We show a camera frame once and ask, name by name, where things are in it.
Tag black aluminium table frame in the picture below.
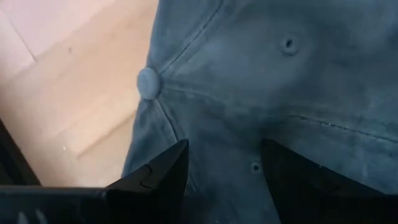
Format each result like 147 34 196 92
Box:
0 118 42 187

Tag light blue denim cap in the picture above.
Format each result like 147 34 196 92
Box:
121 0 398 224

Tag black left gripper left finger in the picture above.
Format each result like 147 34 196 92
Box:
104 139 190 224

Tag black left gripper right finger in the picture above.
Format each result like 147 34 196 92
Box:
261 139 398 224

